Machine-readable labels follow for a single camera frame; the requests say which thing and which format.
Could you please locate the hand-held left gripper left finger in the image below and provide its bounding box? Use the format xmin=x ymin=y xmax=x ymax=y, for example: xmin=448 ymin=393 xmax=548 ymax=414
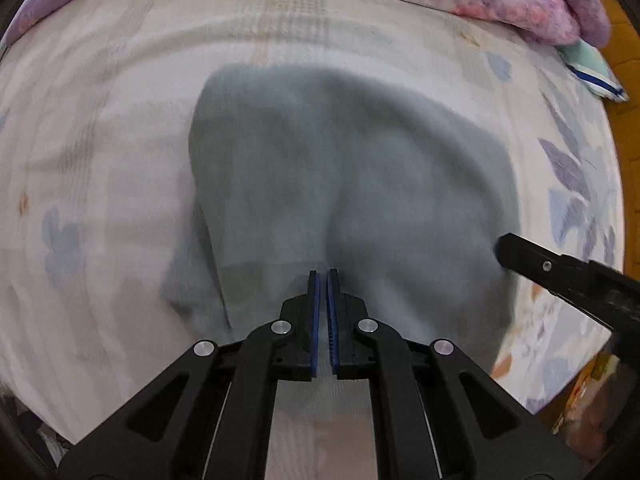
xmin=57 ymin=270 xmax=321 ymax=480

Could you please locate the bed with leaf print sheet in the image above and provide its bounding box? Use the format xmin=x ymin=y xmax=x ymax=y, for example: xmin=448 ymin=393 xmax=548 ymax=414
xmin=0 ymin=0 xmax=626 ymax=443

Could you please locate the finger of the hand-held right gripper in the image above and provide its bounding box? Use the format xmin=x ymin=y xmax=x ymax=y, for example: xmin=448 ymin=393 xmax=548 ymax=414
xmin=492 ymin=232 xmax=596 ymax=306

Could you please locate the wooden headboard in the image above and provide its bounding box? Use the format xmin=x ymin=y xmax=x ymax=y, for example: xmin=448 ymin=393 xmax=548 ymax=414
xmin=585 ymin=0 xmax=640 ymax=281

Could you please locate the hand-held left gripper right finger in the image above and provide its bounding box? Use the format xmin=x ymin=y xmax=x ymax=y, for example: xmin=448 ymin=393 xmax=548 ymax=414
xmin=326 ymin=267 xmax=586 ymax=480

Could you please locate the teal striped pillow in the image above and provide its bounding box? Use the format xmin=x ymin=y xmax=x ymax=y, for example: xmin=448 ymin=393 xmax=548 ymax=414
xmin=557 ymin=40 xmax=629 ymax=104

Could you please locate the grey zip hoodie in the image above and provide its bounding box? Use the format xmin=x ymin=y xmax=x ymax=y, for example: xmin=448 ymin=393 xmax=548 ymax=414
xmin=160 ymin=62 xmax=521 ymax=411

